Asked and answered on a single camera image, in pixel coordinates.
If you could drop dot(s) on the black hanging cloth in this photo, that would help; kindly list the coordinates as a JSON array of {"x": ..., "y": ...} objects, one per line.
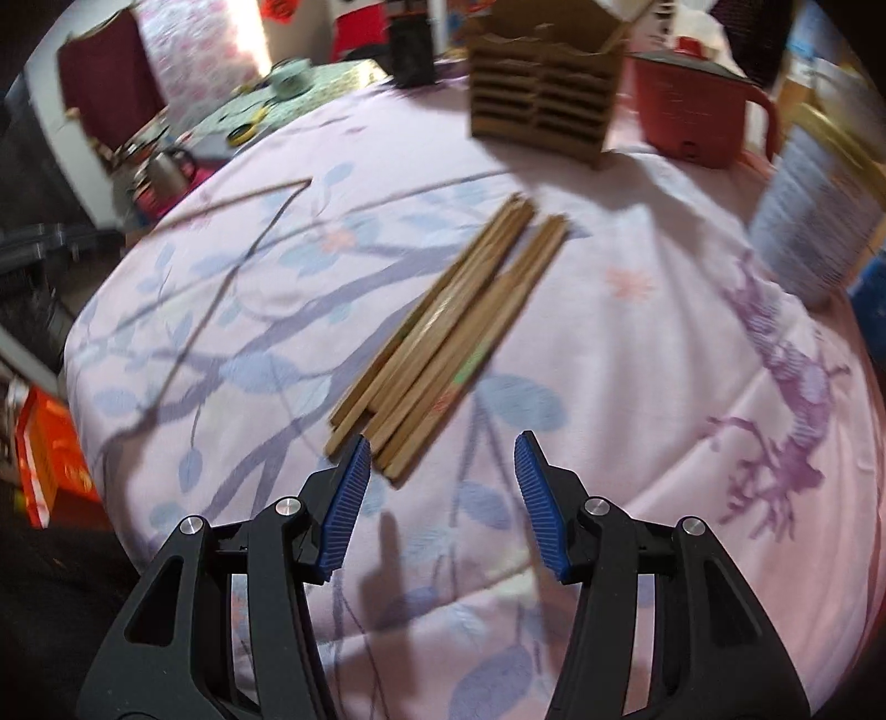
[{"x": 754, "y": 38}]

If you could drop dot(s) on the red cardboard box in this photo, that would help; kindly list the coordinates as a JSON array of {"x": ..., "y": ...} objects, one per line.
[{"x": 52, "y": 464}]

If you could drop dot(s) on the blue round container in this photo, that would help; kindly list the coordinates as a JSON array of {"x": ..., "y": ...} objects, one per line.
[{"x": 873, "y": 298}]

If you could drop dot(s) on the wooden slatted chopstick holder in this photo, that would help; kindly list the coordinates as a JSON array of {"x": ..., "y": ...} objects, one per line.
[{"x": 533, "y": 97}]

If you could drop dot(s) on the pink floral tablecloth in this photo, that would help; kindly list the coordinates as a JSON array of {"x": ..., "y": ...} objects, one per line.
[{"x": 623, "y": 381}]

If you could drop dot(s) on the yellow tape measure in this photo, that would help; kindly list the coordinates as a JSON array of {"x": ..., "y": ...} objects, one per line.
[{"x": 242, "y": 133}]

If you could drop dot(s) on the maroon cloth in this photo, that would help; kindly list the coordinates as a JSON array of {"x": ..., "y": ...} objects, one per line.
[{"x": 111, "y": 76}]

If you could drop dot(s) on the red electric pot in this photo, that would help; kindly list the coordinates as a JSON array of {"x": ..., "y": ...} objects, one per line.
[{"x": 685, "y": 111}]

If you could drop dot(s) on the metal mug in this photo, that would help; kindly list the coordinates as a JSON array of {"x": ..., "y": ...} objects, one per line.
[{"x": 166, "y": 176}]

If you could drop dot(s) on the white cabinet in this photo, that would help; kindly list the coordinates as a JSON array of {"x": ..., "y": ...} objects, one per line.
[{"x": 62, "y": 159}]

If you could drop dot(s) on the white tin can gold lid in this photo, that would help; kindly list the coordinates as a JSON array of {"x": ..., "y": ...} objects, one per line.
[{"x": 810, "y": 221}]

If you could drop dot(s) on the dark sauce bottle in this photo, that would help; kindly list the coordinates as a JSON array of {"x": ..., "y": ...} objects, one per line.
[{"x": 414, "y": 55}]

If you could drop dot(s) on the dark cloth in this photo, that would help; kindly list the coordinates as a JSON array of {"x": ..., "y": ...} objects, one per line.
[{"x": 48, "y": 623}]

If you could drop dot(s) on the pink floral curtain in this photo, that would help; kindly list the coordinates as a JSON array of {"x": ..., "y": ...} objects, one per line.
[{"x": 207, "y": 48}]

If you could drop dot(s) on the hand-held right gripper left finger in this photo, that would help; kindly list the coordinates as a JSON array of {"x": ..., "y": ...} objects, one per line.
[{"x": 345, "y": 498}]

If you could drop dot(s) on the green patterned table cover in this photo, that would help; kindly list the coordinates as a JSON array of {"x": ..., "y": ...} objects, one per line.
[{"x": 332, "y": 79}]

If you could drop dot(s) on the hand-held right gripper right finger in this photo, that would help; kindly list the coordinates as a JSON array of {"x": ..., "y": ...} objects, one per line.
[{"x": 541, "y": 502}]

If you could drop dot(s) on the teal cup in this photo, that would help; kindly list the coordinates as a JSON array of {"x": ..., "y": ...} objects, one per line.
[{"x": 289, "y": 77}]

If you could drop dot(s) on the group of wooden chopsticks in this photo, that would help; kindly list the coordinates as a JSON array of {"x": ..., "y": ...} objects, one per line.
[{"x": 443, "y": 325}]

